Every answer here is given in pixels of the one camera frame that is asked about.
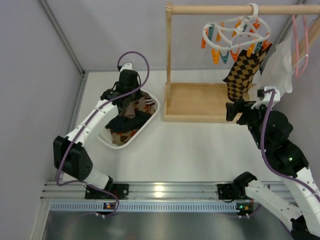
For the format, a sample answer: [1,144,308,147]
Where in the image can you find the brown argyle sock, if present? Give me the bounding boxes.
[223,50,261,102]
[256,43,273,74]

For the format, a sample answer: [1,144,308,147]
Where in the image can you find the tan brown sock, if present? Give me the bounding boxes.
[120,96,157,119]

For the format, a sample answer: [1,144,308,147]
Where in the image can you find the teal patterned sock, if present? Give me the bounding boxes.
[105,117,135,133]

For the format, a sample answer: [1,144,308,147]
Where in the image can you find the white clip sock hanger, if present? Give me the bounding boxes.
[201,3,272,65]

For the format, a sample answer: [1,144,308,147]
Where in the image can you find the black sock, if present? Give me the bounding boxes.
[129,110,152,130]

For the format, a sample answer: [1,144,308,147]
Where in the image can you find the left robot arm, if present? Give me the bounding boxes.
[53,69,141,193]

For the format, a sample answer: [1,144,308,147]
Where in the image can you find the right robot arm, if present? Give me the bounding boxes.
[225,99,320,240]

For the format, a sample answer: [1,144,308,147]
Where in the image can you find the argyle socks in basket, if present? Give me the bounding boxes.
[110,129,139,146]

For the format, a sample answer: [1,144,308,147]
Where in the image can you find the pink clothes hanger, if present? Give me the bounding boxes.
[291,14,309,79]

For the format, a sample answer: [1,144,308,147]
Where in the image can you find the white cloth garment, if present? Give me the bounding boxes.
[256,35,293,97]

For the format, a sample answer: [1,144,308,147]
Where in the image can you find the white plastic laundry basket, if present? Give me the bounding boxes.
[97,89,160,150]

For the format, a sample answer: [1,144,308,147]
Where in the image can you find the wooden clothes rack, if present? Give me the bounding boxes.
[163,1,320,123]

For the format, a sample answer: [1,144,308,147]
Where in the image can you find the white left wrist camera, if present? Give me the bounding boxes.
[117,62,133,73]

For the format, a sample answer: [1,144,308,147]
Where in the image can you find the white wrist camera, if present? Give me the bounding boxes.
[250,86,281,109]
[117,62,133,73]

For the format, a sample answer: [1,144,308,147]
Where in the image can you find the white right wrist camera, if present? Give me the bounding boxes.
[250,86,281,109]

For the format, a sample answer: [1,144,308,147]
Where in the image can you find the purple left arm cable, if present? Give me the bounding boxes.
[55,51,151,218]

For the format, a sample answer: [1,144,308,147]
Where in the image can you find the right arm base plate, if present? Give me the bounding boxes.
[217,183,240,201]

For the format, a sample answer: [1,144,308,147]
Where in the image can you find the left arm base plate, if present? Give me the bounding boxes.
[84,183,129,200]

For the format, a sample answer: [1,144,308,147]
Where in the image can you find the aluminium mounting rail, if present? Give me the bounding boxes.
[39,181,313,213]

